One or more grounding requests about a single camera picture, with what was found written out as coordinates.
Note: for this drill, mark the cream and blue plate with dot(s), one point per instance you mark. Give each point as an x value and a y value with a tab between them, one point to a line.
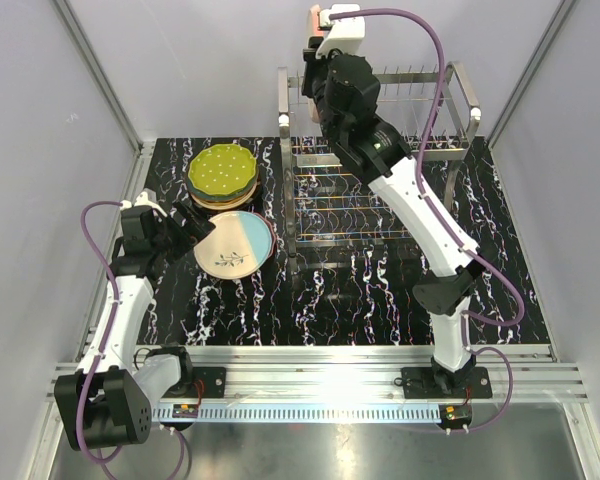
238	246

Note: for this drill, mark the aluminium frame post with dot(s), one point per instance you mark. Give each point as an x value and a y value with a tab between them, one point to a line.
86	51
545	43

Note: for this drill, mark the slotted cable duct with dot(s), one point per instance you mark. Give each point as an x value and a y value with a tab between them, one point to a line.
178	413

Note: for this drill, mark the steel dish rack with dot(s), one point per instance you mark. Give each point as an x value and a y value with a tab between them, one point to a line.
430	145

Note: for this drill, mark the aluminium mounting rail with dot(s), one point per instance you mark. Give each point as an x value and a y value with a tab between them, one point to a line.
366	374

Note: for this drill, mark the black striped bottom plate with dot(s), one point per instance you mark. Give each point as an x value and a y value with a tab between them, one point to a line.
258	195

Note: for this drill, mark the cream and pink plate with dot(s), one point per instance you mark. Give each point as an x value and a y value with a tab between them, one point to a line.
313	28

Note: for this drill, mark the left aluminium frame post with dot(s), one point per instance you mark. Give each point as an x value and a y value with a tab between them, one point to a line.
86	51

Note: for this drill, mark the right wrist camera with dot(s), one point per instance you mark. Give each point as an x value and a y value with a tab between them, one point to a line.
344	35

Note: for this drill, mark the right aluminium frame post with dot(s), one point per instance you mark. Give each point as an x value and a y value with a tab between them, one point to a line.
545	43

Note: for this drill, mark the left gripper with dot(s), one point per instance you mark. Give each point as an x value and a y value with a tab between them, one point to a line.
189	236

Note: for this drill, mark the tan yellow plate in stack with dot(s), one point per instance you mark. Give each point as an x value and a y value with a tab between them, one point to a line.
233	204

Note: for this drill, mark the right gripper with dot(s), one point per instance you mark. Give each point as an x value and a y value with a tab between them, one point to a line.
312	63

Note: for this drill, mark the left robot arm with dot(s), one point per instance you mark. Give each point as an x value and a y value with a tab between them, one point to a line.
107	402

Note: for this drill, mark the pink dotted scalloped plate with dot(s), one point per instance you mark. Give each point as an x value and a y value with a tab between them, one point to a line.
273	235

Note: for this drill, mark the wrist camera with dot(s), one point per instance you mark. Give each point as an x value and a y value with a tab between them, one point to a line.
146	197
344	35

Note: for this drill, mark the black marble mat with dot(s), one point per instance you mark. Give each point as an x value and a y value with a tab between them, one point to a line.
346	276

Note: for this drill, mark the teal plate in stack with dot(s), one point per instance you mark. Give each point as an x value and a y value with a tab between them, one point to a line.
245	191

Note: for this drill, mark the green dotted scalloped plate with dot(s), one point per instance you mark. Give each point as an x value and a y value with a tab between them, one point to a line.
222	170

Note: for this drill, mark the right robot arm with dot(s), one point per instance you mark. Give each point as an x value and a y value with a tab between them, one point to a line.
344	91

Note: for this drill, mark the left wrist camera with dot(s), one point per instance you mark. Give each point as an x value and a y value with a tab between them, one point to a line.
146	197

